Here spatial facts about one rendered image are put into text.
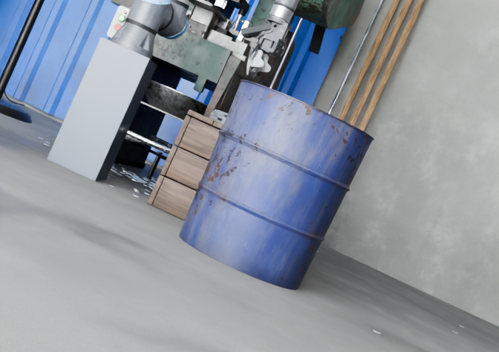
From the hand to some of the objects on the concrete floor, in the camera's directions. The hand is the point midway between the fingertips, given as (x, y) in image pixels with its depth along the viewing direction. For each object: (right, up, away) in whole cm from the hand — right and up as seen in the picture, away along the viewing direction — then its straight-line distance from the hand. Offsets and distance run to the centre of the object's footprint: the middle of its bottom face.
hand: (249, 72), depth 286 cm
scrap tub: (-3, -60, -45) cm, 75 cm away
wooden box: (-16, -53, +14) cm, 57 cm away
